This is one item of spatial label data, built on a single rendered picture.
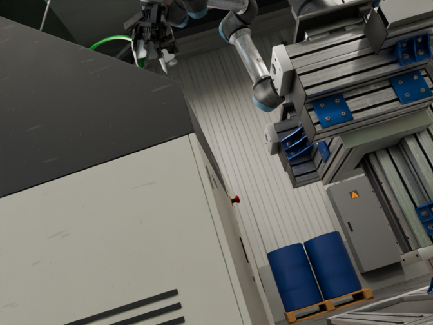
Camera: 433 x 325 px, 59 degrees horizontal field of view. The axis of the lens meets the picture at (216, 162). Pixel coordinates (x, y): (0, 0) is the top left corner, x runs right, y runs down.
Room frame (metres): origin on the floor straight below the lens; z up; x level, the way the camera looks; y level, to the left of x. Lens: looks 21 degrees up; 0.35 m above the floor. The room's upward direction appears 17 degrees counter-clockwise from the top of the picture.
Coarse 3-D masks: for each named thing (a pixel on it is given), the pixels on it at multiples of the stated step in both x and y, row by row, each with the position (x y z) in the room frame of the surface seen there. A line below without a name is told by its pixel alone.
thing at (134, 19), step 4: (140, 12) 1.01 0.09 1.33; (136, 16) 1.02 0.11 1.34; (140, 16) 1.02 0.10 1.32; (144, 16) 1.01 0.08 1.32; (128, 20) 1.05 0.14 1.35; (132, 20) 1.04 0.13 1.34; (136, 20) 1.03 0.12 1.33; (124, 24) 1.06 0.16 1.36; (128, 24) 1.05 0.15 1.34; (132, 24) 1.05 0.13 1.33; (128, 28) 1.07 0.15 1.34; (132, 28) 1.07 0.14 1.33
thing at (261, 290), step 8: (232, 208) 1.61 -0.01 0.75; (240, 224) 1.95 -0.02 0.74; (240, 232) 1.64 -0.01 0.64; (248, 248) 1.91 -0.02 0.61; (248, 256) 1.66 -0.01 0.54; (256, 272) 2.01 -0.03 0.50; (256, 280) 1.73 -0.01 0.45; (264, 296) 2.03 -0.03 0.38; (264, 304) 1.73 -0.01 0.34; (272, 320) 2.02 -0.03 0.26
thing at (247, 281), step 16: (208, 160) 1.08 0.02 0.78; (224, 192) 1.40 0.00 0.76; (224, 208) 1.13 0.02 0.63; (224, 224) 0.96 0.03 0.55; (240, 240) 1.47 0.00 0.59; (240, 256) 1.20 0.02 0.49; (240, 272) 1.01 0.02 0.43; (256, 288) 1.55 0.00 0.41; (256, 304) 1.25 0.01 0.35; (256, 320) 1.05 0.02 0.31
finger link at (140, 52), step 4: (140, 40) 1.05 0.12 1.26; (140, 44) 1.06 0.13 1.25; (140, 48) 1.07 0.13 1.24; (136, 52) 1.07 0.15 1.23; (140, 52) 1.07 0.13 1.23; (144, 52) 1.06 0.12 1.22; (136, 56) 1.08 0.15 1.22; (140, 56) 1.08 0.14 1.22; (144, 56) 1.07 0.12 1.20; (136, 60) 1.09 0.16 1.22
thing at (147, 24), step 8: (152, 8) 0.99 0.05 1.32; (160, 8) 0.99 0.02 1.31; (152, 16) 1.00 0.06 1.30; (160, 16) 1.01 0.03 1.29; (136, 24) 1.02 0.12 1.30; (144, 24) 1.01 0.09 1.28; (152, 24) 1.01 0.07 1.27; (160, 24) 1.02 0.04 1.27; (144, 32) 1.04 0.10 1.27; (152, 32) 1.03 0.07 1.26; (160, 32) 1.05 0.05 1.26; (160, 40) 1.06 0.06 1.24
